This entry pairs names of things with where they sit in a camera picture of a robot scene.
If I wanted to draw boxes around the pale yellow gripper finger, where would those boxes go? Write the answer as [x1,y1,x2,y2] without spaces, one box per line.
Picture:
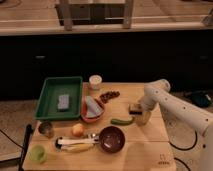
[136,111,151,126]

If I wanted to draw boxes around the black whiteboard eraser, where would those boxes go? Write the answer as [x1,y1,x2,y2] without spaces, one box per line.
[129,104,142,115]

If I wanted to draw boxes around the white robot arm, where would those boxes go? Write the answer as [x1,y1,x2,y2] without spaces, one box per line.
[139,79,213,171]

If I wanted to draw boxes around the purple bowl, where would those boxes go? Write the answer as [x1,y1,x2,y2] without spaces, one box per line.
[99,126,125,153]

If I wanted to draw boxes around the orange bowl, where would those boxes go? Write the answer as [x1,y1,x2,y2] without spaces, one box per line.
[81,98,105,123]

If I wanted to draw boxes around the green chili pepper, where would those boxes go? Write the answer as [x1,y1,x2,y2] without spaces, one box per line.
[110,117,134,126]

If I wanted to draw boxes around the red grape bunch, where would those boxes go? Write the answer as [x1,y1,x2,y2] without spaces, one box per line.
[100,91,120,104]

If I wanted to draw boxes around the grey folded cloth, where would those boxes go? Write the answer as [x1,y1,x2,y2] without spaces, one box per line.
[85,96,103,118]

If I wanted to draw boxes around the metal spoon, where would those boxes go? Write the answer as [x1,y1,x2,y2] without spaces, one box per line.
[86,133,99,138]

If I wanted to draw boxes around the teal black object on floor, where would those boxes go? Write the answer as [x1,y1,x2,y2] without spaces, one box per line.
[187,91,212,108]

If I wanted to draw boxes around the white cup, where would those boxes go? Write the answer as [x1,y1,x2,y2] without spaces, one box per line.
[89,75,102,90]

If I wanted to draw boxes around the yellow apple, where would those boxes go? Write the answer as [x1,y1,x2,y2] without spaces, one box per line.
[71,123,84,137]

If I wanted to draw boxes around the yellow banana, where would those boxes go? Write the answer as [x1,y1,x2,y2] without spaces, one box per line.
[62,144,94,153]

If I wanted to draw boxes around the grey sponge block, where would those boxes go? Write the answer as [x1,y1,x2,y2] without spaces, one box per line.
[57,94,70,111]

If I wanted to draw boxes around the green plastic tray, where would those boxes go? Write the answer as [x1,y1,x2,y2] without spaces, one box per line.
[35,76,82,121]

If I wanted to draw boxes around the small metal cup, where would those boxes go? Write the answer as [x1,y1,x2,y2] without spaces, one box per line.
[38,121,54,138]

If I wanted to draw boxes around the light green cup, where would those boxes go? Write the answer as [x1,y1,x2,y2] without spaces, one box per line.
[29,145,47,164]

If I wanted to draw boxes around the black bar left of table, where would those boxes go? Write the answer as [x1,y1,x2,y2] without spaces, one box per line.
[18,124,33,171]

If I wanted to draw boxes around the wooden chair legs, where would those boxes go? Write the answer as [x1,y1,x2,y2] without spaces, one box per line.
[55,0,134,31]

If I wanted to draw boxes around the black cable right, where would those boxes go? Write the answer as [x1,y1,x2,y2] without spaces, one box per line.
[169,129,199,171]

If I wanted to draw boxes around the white handled utensil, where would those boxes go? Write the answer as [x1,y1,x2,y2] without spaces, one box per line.
[56,138,98,145]

